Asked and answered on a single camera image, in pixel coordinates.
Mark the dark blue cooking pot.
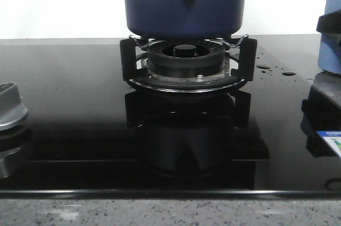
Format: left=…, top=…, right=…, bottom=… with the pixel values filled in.
left=125, top=0, right=245, bottom=39

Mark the blue energy label sticker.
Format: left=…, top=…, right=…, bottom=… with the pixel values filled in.
left=317, top=130, right=340, bottom=158

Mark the silver stove control knob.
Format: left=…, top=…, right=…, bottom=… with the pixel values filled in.
left=1, top=83, right=28, bottom=131

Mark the black glass gas cooktop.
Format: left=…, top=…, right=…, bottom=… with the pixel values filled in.
left=1, top=44, right=340, bottom=199

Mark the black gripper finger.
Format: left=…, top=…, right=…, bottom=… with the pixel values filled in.
left=316, top=10, right=341, bottom=34

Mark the black pot support grate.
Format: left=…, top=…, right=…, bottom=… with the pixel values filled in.
left=120, top=35, right=257, bottom=93

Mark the black gas burner head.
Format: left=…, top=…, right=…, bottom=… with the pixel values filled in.
left=146, top=40, right=230, bottom=82

